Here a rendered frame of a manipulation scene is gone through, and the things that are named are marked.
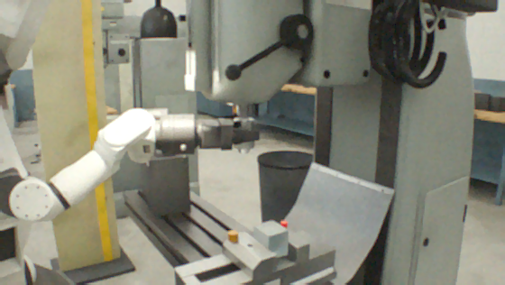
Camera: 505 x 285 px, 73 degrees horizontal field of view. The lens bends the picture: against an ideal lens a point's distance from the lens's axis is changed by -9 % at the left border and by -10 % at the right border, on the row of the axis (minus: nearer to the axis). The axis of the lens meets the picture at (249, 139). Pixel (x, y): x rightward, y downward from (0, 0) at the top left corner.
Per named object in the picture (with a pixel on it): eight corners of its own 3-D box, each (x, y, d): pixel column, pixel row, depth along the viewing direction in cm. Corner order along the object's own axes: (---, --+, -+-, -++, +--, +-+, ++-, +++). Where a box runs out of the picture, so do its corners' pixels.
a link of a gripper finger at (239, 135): (259, 142, 83) (230, 142, 82) (259, 127, 83) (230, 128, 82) (260, 143, 82) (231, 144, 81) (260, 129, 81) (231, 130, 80)
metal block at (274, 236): (268, 261, 78) (268, 235, 77) (252, 249, 83) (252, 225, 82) (288, 254, 81) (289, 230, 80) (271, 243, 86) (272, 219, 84)
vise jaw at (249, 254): (252, 280, 73) (252, 262, 72) (222, 252, 83) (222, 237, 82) (277, 271, 76) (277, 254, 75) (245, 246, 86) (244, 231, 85)
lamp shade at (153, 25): (132, 40, 70) (131, 6, 68) (161, 40, 75) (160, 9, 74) (155, 38, 65) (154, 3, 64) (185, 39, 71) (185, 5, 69)
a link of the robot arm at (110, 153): (158, 119, 77) (105, 158, 70) (160, 144, 84) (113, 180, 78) (138, 102, 79) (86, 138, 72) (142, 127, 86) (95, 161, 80)
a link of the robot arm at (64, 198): (117, 179, 73) (37, 242, 64) (104, 176, 82) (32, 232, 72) (86, 134, 70) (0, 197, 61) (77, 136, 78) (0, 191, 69)
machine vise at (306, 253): (202, 332, 67) (199, 283, 65) (172, 291, 79) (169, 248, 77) (338, 276, 85) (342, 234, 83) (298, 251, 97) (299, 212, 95)
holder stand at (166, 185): (155, 216, 118) (151, 156, 113) (142, 194, 137) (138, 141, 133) (191, 210, 123) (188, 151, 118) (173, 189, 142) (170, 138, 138)
